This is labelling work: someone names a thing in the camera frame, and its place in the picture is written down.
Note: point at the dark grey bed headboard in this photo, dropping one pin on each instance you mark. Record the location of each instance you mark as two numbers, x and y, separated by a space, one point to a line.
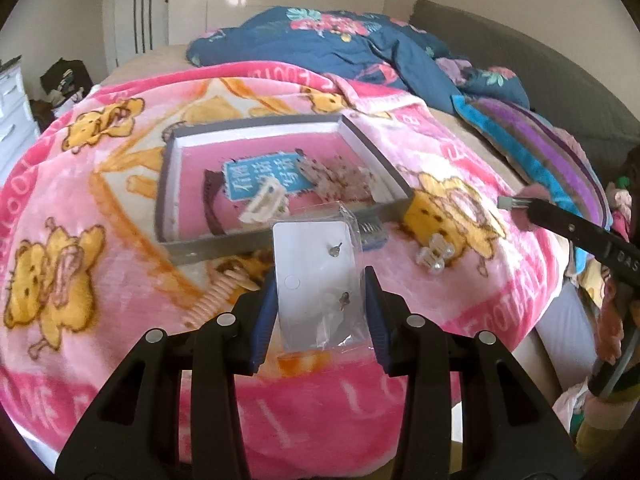
525 45

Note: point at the grey box with pink inside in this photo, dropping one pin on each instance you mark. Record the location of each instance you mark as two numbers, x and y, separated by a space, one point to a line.
200 160

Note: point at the beige bed sheet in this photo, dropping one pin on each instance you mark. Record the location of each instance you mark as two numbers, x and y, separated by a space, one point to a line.
150 65

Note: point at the person's olive green leg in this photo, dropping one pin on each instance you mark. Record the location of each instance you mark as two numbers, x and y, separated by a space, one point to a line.
605 425

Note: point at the person's right forearm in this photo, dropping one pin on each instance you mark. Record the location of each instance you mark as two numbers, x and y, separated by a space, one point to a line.
612 320

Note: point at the white drawer dresser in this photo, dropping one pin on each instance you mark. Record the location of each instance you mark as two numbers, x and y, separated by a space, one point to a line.
12 105

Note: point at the black bag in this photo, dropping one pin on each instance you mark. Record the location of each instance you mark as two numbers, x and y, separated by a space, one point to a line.
65 77

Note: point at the white earring card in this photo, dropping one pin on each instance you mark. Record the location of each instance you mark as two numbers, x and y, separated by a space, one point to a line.
305 260

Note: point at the white claw hair clip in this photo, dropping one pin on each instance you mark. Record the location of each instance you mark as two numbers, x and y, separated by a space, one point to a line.
262 202

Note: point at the small translucent plastic packet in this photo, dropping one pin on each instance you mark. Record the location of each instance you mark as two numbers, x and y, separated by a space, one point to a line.
374 234

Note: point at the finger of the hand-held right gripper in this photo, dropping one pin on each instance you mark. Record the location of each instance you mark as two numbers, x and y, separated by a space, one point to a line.
560 222

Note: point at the maroon oval hair clip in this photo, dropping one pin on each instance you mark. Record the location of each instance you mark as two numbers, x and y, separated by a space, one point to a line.
212 205

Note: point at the beige dotted bow hair clip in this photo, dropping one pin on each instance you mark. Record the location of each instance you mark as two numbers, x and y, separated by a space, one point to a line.
335 175

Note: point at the white door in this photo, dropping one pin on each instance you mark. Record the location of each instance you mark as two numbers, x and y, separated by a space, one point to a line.
142 25

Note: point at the striped blue purple pillow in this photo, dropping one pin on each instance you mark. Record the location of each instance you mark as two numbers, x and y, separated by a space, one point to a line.
540 145

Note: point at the blue floral quilt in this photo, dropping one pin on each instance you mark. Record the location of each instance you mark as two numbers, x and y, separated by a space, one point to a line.
310 40

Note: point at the pink bear printed blanket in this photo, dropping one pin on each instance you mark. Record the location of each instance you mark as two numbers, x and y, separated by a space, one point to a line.
125 385

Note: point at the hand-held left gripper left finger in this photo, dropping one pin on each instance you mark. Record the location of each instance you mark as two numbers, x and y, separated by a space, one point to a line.
265 320

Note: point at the white wardrobe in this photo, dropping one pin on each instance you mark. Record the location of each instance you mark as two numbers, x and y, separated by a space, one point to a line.
280 0

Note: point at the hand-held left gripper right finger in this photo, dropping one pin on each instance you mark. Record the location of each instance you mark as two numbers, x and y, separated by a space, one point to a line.
377 320

